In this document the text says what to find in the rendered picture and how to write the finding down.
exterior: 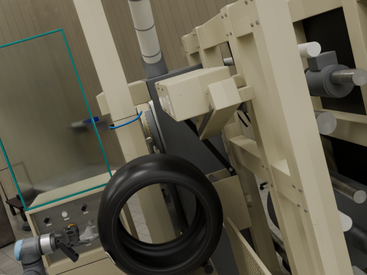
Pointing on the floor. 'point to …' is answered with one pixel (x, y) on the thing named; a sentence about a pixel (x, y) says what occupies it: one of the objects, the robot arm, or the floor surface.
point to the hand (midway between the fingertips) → (98, 237)
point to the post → (123, 111)
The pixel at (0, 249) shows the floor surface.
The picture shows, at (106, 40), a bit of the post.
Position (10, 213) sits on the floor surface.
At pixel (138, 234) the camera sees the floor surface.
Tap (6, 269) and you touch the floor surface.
